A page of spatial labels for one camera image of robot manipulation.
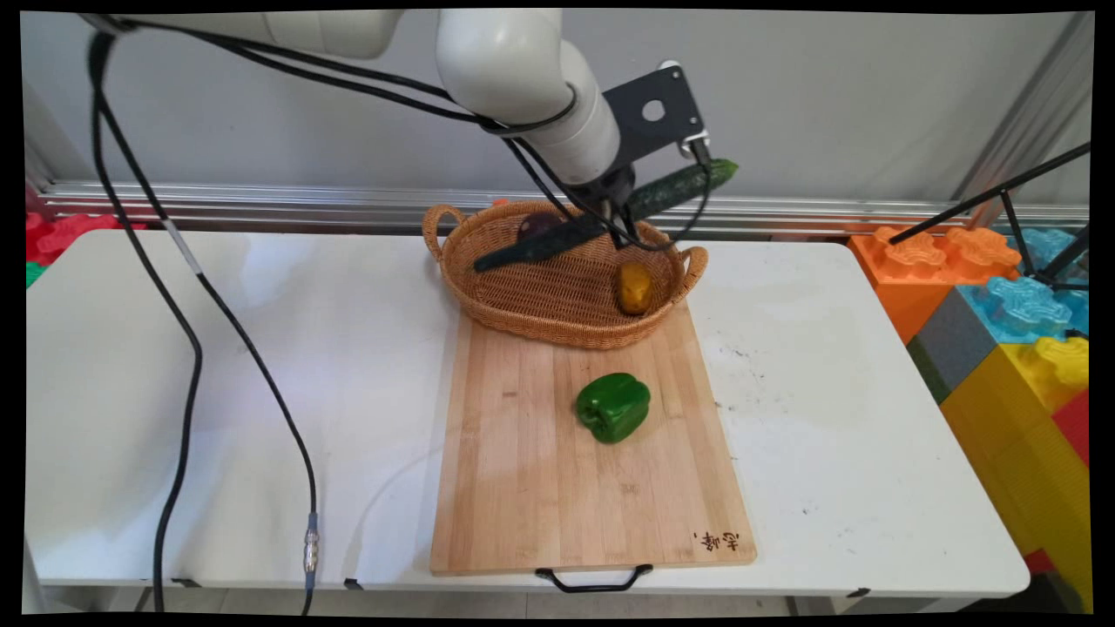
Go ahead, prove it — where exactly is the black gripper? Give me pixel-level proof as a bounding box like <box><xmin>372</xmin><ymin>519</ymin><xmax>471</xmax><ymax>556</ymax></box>
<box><xmin>571</xmin><ymin>165</ymin><xmax>652</xmax><ymax>248</ymax></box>

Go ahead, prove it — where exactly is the dark green cucumber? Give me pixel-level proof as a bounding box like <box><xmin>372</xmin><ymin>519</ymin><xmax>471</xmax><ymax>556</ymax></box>
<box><xmin>472</xmin><ymin>158</ymin><xmax>740</xmax><ymax>273</ymax></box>

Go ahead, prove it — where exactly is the yellow vegetable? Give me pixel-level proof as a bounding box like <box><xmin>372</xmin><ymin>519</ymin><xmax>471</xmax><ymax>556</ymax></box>
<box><xmin>616</xmin><ymin>260</ymin><xmax>655</xmax><ymax>316</ymax></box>

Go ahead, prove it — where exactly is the dark purple onion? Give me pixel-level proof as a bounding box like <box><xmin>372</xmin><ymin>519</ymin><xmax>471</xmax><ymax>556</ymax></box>
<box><xmin>517</xmin><ymin>212</ymin><xmax>567</xmax><ymax>246</ymax></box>

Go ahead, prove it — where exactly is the woven wicker basket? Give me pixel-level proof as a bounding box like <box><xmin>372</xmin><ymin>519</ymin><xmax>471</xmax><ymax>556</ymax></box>
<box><xmin>422</xmin><ymin>200</ymin><xmax>711</xmax><ymax>352</ymax></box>

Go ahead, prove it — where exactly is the green bell pepper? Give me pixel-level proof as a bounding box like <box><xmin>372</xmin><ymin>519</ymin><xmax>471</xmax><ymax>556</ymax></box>
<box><xmin>575</xmin><ymin>372</ymin><xmax>652</xmax><ymax>445</ymax></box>

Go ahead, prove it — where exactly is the wooden cutting board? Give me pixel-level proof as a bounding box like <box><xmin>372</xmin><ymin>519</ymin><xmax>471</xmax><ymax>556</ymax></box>
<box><xmin>429</xmin><ymin>300</ymin><xmax>759</xmax><ymax>577</ymax></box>

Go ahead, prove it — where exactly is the orange foam block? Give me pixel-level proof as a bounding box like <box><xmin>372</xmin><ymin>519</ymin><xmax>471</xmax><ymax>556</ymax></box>
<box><xmin>848</xmin><ymin>226</ymin><xmax>1023</xmax><ymax>346</ymax></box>

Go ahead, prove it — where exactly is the grey foam block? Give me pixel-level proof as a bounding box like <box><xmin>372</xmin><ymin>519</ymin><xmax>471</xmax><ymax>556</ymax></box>
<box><xmin>905</xmin><ymin>287</ymin><xmax>999</xmax><ymax>404</ymax></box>

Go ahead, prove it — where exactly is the black tripod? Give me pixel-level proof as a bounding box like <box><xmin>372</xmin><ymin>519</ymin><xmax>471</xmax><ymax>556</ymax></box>
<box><xmin>888</xmin><ymin>143</ymin><xmax>1092</xmax><ymax>293</ymax></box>

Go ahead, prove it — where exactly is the blue foam block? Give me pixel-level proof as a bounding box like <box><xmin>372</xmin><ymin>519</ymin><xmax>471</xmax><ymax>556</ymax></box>
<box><xmin>956</xmin><ymin>227</ymin><xmax>1091</xmax><ymax>346</ymax></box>

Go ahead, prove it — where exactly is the red foam block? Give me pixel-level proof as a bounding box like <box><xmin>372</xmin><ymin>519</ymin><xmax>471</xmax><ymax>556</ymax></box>
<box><xmin>1051</xmin><ymin>389</ymin><xmax>1092</xmax><ymax>469</ymax></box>

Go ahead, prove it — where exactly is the red foam piece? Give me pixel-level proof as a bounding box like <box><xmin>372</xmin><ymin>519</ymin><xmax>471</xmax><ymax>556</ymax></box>
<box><xmin>25</xmin><ymin>212</ymin><xmax>148</xmax><ymax>267</ymax></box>

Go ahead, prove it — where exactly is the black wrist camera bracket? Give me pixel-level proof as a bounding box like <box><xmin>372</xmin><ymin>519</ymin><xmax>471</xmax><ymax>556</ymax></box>
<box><xmin>601</xmin><ymin>59</ymin><xmax>713</xmax><ymax>177</ymax></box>

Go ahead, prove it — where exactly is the aluminium rail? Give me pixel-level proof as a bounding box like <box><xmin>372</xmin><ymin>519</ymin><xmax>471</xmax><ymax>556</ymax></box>
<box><xmin>38</xmin><ymin>179</ymin><xmax>1091</xmax><ymax>237</ymax></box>

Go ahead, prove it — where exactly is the thick black cable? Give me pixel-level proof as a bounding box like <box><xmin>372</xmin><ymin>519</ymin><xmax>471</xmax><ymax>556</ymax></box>
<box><xmin>85</xmin><ymin>16</ymin><xmax>647</xmax><ymax>614</ymax></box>

